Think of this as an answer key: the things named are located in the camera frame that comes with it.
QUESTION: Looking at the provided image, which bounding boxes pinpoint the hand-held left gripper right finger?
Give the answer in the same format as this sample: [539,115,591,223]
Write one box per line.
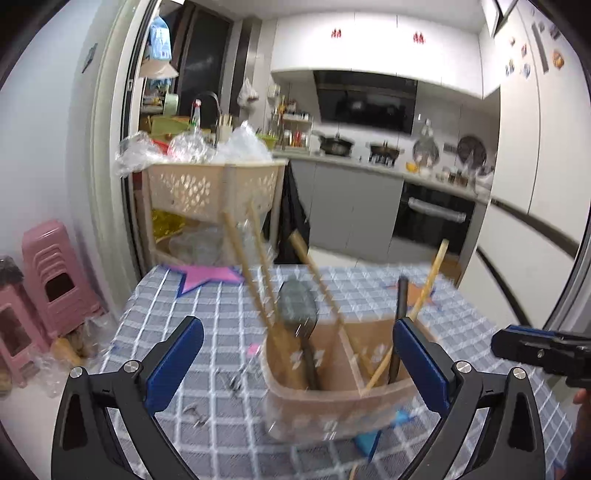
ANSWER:
[392,318,549,480]

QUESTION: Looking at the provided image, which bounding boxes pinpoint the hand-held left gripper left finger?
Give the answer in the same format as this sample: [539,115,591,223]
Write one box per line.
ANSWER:
[51,315,206,480]

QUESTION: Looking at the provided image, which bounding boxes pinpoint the patterned bamboo chopstick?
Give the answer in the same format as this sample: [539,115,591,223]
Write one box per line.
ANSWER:
[362,239,450,397]

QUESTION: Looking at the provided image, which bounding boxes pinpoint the beige plastic utensil holder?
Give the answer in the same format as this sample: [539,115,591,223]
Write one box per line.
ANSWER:
[261,318,419,444]

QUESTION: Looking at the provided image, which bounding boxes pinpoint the person's right hand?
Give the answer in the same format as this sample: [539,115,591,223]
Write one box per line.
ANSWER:
[573,389,591,444]

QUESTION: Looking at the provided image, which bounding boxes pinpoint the grey checked star tablecloth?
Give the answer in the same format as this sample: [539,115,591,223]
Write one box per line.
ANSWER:
[78,262,578,480]

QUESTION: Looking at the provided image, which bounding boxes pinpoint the clear bag of potatoes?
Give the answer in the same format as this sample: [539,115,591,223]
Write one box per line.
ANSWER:
[37,318,117,398]

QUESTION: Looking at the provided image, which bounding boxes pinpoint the crumpled clear plastic bags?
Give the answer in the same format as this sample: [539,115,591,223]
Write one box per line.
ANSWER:
[168,222,278,267]

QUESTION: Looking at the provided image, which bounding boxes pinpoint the yellow oil bottle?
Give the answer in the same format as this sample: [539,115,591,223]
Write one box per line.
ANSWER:
[152,210,186,241]

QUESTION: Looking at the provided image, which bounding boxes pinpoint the black built-in oven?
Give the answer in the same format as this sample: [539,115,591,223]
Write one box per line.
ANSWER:
[392,180,477,256]

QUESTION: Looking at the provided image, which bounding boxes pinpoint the stack of pink stools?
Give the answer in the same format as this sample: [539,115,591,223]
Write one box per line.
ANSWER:
[22,220,105,339]

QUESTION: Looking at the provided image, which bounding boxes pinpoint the small pink stool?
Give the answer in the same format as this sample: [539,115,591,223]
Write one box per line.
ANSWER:
[0,281,49,389]

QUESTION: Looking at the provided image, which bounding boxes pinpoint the beige basket trolley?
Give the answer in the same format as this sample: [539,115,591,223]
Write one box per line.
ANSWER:
[129,159,288,274]

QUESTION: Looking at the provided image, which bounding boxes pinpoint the bag of dark items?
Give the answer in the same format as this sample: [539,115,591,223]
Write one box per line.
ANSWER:
[0,256,24,288]

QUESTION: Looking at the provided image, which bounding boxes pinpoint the dark hanging cloth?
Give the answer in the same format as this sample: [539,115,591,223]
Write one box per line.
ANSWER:
[277,161,311,265]

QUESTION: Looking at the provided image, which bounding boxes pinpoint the black round moulded pan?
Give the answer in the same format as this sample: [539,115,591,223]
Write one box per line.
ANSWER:
[457,135,488,167]

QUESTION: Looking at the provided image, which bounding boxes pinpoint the white fridge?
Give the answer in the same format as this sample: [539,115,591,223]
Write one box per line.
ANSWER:
[480,0,591,260]

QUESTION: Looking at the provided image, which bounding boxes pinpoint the round metal steamer rack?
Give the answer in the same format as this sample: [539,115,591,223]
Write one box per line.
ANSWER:
[412,136,440,167]

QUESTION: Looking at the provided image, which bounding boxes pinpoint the dark wok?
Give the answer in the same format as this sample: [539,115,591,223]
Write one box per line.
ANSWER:
[369,142,402,164]

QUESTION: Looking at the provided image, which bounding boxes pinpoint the white plastic bag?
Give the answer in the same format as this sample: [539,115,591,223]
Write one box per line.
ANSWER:
[217,121,274,163]

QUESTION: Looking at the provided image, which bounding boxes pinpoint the black lidded pan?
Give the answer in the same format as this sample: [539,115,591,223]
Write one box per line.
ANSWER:
[318,134,356,156]

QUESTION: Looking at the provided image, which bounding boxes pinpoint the green plastic basin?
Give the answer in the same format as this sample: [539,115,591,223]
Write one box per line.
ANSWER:
[150,115,190,135]

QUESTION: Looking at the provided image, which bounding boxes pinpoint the white spice rack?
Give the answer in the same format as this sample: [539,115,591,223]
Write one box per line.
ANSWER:
[277,111,315,149]

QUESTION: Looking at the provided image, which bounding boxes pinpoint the black kitchen faucet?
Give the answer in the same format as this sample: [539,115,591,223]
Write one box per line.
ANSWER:
[190,91,222,130]

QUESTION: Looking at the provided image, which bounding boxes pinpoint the black range hood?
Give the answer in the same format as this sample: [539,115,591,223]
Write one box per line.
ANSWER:
[313,70,419,136]

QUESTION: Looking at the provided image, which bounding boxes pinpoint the hanging plastic bag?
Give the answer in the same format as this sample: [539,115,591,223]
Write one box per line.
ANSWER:
[237,78,260,107]

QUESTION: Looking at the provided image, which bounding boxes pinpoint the white upper cabinets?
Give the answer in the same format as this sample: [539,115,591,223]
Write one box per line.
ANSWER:
[270,13,502,100]

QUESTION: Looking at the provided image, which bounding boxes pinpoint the blue hanging packet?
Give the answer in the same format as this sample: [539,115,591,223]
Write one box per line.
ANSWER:
[148,16,173,61]

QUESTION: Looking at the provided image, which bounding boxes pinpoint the white sliding door frame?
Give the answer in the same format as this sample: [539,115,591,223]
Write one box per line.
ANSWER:
[92,0,154,297]

